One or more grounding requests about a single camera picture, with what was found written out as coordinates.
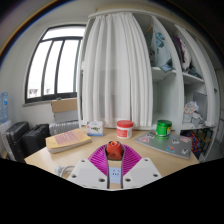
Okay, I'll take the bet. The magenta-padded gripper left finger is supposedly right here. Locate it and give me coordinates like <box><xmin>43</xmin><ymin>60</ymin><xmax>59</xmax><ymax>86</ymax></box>
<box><xmin>66</xmin><ymin>144</ymin><xmax>111</xmax><ymax>190</ymax></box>

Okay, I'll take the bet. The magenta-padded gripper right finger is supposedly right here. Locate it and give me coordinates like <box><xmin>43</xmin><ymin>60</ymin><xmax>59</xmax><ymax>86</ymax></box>
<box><xmin>120</xmin><ymin>144</ymin><xmax>163</xmax><ymax>190</ymax></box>

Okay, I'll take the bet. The grey laptop with stickers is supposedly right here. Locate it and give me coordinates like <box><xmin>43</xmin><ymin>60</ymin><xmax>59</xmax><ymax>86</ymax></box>
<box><xmin>134</xmin><ymin>130</ymin><xmax>193</xmax><ymax>160</ymax></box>

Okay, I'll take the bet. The yellow book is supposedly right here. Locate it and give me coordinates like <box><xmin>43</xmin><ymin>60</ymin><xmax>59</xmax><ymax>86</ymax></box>
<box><xmin>45</xmin><ymin>128</ymin><xmax>93</xmax><ymax>154</ymax></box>

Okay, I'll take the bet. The small white card box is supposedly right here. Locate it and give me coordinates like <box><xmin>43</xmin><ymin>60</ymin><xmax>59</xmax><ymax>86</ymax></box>
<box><xmin>85</xmin><ymin>120</ymin><xmax>105</xmax><ymax>137</ymax></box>

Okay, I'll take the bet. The white jar with red lid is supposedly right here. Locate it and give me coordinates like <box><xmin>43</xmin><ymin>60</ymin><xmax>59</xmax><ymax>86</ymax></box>
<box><xmin>116</xmin><ymin>119</ymin><xmax>135</xmax><ymax>140</ymax></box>

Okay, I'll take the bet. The green round tin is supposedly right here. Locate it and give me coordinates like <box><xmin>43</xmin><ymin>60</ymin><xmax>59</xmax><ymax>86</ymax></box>
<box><xmin>155</xmin><ymin>119</ymin><xmax>173</xmax><ymax>140</ymax></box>

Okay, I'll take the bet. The white oil radiator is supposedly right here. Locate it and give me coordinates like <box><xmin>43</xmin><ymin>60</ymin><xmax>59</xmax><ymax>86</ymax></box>
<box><xmin>49</xmin><ymin>119</ymin><xmax>81</xmax><ymax>136</ymax></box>

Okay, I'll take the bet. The colourful patterned bag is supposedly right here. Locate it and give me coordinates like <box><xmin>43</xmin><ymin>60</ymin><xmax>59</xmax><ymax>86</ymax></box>
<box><xmin>181</xmin><ymin>130</ymin><xmax>203</xmax><ymax>154</ymax></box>

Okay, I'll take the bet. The small black suitcase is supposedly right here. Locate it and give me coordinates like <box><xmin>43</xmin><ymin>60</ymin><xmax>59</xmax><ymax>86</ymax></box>
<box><xmin>21</xmin><ymin>123</ymin><xmax>51</xmax><ymax>158</ymax></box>

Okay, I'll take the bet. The brown cardboard box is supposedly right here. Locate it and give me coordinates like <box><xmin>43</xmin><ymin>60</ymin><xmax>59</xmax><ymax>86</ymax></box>
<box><xmin>50</xmin><ymin>97</ymin><xmax>79</xmax><ymax>114</ymax></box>

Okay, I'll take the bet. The black-framed wooden stool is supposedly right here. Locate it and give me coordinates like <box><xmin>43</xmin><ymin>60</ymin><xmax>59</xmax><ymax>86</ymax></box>
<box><xmin>199</xmin><ymin>128</ymin><xmax>215</xmax><ymax>154</ymax></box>

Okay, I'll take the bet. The large black suitcase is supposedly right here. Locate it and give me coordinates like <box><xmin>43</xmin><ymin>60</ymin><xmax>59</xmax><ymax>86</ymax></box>
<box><xmin>4</xmin><ymin>121</ymin><xmax>31</xmax><ymax>163</ymax></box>

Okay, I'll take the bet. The white shelf unit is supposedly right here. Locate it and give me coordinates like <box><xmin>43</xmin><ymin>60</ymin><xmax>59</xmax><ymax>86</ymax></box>
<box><xmin>77</xmin><ymin>8</ymin><xmax>221</xmax><ymax>134</ymax></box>

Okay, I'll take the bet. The white curtain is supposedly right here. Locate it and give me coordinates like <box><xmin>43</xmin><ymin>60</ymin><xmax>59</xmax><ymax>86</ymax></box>
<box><xmin>81</xmin><ymin>12</ymin><xmax>154</xmax><ymax>128</ymax></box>

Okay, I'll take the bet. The blue water jug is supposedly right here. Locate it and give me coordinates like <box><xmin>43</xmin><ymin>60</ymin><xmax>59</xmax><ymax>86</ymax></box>
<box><xmin>0</xmin><ymin>92</ymin><xmax>9</xmax><ymax>124</ymax></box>

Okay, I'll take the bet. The black-framed window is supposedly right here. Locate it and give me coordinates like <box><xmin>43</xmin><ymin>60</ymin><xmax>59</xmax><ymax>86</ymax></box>
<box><xmin>24</xmin><ymin>24</ymin><xmax>87</xmax><ymax>104</ymax></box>

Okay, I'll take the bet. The white power strip cable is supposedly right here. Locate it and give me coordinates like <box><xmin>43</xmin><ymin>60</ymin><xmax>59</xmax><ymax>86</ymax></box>
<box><xmin>54</xmin><ymin>164</ymin><xmax>76</xmax><ymax>178</ymax></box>

